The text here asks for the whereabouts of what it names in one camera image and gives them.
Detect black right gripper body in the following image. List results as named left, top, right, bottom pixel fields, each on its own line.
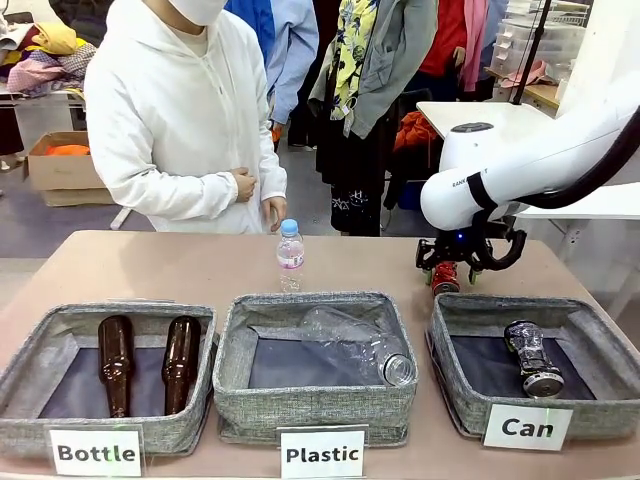
left=429, top=230, right=497, bottom=269

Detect crushed red can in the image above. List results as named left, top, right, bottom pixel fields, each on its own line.
left=430, top=261, right=463, bottom=297

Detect crushed black silver can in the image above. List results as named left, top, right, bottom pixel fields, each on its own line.
left=502, top=319, right=566, bottom=400

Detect large clear plastic bottle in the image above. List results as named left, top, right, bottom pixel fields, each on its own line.
left=298, top=305, right=418, bottom=388

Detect brown glass bottle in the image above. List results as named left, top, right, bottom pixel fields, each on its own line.
left=96, top=314, right=137, bottom=419
left=161, top=314, right=203, bottom=417

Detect person's right forearm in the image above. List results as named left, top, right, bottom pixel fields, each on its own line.
left=111, top=167, right=241, bottom=222

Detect person's left forearm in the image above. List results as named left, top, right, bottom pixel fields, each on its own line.
left=256, top=143, right=289, bottom=202

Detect grey fabric basket can label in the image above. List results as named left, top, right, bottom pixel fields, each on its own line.
left=424, top=292, right=640, bottom=442

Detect white Can label sign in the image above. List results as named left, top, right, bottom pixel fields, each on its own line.
left=482, top=403, right=575, bottom=452

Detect grey fabric basket plastic label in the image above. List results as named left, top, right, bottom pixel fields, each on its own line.
left=212, top=291, right=421, bottom=448

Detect grey fabric basket bottle label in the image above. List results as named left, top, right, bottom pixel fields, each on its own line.
left=0, top=299, right=219, bottom=459

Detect person's left hand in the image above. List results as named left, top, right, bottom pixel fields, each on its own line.
left=260, top=195, right=288, bottom=234

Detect person's right hand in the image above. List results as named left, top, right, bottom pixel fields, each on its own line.
left=230, top=166, right=258, bottom=204

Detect orange jacket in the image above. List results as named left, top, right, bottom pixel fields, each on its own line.
left=393, top=110, right=442, bottom=154

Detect white side table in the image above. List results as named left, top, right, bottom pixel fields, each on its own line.
left=415, top=101, right=640, bottom=311

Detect small blue-capped water bottle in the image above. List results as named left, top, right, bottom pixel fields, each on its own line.
left=276, top=218, right=306, bottom=294

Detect pink cloth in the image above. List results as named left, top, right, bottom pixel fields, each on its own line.
left=501, top=59, right=552, bottom=89

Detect person in grey jacket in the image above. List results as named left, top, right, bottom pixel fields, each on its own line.
left=307, top=0, right=439, bottom=237

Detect black pole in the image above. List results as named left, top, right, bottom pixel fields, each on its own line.
left=511, top=0, right=554, bottom=106

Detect person in red top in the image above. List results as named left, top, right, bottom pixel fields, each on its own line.
left=399, top=0, right=507, bottom=104

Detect white Plastic label sign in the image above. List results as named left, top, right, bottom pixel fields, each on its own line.
left=278, top=426, right=368, bottom=480

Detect clear plastic storage bins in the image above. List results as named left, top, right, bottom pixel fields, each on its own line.
left=489, top=17, right=587, bottom=77

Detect person in blue shirt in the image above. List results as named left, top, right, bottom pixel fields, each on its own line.
left=224, top=0, right=321, bottom=152

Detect person in white hoodie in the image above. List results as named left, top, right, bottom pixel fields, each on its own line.
left=83, top=0, right=289, bottom=236

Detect white face mask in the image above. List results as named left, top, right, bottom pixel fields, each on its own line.
left=166, top=0, right=227, bottom=27

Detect orange cloth in box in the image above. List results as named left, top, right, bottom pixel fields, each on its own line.
left=44, top=143, right=92, bottom=158

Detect cardboard box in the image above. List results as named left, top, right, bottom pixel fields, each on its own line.
left=23, top=130, right=119, bottom=208

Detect white Bottle label sign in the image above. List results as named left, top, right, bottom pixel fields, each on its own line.
left=48, top=427, right=145, bottom=478

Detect pile of colourful clothes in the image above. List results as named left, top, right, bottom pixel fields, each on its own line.
left=0, top=21, right=99, bottom=97

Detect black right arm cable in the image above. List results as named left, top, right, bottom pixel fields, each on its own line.
left=473, top=107, right=640, bottom=272

